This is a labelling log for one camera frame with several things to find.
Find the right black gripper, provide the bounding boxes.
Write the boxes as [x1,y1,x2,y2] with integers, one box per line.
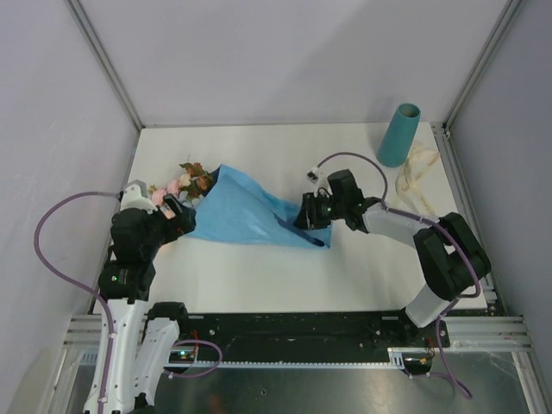
[291,192,346,232]

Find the artificial flower bunch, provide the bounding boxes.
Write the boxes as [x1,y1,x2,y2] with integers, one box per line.
[147,161,216,208]

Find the blue wrapping paper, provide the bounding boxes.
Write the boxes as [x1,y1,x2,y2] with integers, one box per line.
[189,165,332,249]

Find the cream printed ribbon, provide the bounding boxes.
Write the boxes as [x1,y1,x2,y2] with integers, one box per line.
[392,141,441,216]

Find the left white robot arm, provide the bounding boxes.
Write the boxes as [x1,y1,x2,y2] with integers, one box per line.
[84,191,196,413]

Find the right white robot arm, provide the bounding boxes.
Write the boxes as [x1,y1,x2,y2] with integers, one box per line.
[293,170,491,346]

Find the teal conical vase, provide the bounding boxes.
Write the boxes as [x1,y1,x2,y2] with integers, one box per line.
[377,103,421,168]

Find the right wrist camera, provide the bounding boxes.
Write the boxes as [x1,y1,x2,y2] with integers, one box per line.
[306,166,323,183]

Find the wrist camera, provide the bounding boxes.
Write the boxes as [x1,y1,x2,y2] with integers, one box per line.
[306,166,323,183]
[118,179,159,216]

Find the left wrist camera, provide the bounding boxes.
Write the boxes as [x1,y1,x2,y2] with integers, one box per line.
[118,179,159,216]

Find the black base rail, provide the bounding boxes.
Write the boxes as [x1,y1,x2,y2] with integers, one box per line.
[146,309,436,372]

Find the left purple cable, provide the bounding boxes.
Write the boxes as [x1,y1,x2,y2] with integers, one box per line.
[34,191,126,414]

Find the aluminium frame rails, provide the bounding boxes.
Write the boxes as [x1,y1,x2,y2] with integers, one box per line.
[66,1,551,413]

